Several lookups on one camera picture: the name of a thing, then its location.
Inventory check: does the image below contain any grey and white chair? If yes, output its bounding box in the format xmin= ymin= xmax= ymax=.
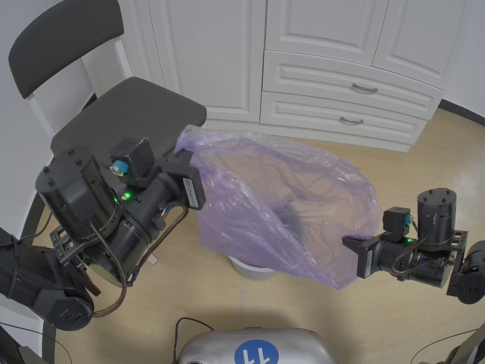
xmin=8 ymin=0 xmax=207 ymax=267

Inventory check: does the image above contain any purple plastic bag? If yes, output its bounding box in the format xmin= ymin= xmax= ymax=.
xmin=174 ymin=125 xmax=382 ymax=290

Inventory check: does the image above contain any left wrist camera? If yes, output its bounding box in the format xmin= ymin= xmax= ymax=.
xmin=109 ymin=137 xmax=160 ymax=187

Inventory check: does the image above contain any white wardrobe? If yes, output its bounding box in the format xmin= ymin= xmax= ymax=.
xmin=61 ymin=0 xmax=468 ymax=154

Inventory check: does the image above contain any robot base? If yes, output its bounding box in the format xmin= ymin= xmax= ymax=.
xmin=178 ymin=328 xmax=338 ymax=364

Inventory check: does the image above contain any black cable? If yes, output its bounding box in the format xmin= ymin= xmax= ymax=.
xmin=172 ymin=317 xmax=216 ymax=364
xmin=413 ymin=328 xmax=479 ymax=364

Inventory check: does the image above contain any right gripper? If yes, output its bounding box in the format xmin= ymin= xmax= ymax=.
xmin=342 ymin=235 xmax=417 ymax=280

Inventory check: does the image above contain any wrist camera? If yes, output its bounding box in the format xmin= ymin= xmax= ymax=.
xmin=109 ymin=137 xmax=160 ymax=187
xmin=382 ymin=206 xmax=413 ymax=242

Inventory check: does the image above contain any white trash bin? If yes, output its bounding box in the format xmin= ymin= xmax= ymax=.
xmin=227 ymin=254 xmax=277 ymax=280

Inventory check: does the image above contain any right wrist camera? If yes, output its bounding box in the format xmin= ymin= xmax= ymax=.
xmin=382 ymin=206 xmax=413 ymax=242

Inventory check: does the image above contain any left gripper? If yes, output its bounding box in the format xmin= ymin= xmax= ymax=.
xmin=115 ymin=151 xmax=207 ymax=243

